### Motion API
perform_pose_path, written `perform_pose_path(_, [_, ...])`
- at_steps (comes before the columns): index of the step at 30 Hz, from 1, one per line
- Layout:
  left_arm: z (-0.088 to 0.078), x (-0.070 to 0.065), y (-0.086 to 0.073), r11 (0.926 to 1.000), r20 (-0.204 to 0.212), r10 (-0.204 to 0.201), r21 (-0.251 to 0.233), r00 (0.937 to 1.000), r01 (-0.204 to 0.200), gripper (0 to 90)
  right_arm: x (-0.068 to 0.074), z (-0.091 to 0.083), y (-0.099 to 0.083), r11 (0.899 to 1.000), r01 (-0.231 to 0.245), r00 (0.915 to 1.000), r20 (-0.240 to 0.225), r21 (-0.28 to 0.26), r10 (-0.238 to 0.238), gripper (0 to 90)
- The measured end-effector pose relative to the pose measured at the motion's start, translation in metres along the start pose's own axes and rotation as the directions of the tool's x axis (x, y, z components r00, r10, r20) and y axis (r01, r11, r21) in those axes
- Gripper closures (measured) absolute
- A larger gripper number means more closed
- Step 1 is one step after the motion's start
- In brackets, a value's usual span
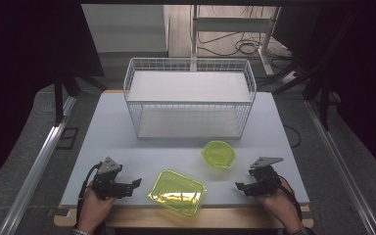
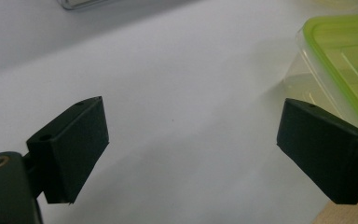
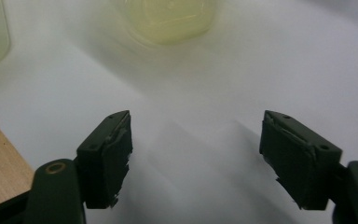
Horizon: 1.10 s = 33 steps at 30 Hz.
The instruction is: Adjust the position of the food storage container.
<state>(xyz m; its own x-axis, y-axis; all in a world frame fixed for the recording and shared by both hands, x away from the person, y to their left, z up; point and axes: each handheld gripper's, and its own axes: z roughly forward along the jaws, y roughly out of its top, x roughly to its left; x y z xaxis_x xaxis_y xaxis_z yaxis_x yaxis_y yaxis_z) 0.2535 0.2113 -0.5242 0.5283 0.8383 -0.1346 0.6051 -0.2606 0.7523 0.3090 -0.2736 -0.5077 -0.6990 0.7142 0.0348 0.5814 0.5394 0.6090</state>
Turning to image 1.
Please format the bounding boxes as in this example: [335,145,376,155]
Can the white power strip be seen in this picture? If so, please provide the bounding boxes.
[280,70,300,86]

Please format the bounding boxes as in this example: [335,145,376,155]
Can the black cables on floor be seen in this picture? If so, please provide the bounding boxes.
[197,5,292,61]

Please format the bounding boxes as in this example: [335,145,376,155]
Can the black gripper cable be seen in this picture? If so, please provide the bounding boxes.
[277,175,304,223]
[76,163,103,224]

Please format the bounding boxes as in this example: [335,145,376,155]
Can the thin black floor cable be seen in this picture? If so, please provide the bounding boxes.
[283,124,303,150]

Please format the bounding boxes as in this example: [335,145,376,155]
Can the person's left hand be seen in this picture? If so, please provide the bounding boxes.
[77,186,118,233]

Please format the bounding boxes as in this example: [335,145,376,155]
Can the black floor frame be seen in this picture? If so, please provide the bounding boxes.
[55,126,80,151]

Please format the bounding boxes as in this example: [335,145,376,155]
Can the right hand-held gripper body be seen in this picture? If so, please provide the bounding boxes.
[248,157,285,198]

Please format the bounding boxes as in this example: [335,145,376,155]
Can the person's right hand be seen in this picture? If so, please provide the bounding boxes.
[258,178,305,233]

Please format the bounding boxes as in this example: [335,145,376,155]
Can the wooden table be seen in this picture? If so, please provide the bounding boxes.
[53,89,315,230]

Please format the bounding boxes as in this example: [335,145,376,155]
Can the round green plastic bowl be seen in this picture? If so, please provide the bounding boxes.
[201,140,237,170]

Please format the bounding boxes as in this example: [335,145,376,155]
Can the black metal stand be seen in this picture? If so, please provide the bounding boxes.
[271,62,333,132]
[53,70,110,127]

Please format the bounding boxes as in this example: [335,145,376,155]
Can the white cabinet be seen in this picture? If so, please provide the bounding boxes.
[80,3,170,55]

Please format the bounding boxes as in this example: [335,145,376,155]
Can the white wire basket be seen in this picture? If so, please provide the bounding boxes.
[122,57,258,141]

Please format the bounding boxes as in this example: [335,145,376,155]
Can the white metal desk frame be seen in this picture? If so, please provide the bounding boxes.
[190,4,282,76]

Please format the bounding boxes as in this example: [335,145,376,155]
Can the black curtain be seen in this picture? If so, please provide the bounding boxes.
[271,0,376,188]
[0,0,106,194]

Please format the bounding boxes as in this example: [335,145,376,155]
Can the rectangular green plastic container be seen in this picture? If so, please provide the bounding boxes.
[147,168,208,218]

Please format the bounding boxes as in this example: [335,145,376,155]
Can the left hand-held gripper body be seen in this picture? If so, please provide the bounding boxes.
[91,156,135,201]

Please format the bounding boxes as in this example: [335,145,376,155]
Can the aluminium rail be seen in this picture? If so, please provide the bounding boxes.
[305,99,376,235]
[0,95,78,235]

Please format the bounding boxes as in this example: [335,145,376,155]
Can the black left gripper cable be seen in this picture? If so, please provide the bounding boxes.
[76,163,103,224]

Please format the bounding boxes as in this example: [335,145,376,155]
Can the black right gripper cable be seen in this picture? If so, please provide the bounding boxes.
[277,175,304,223]

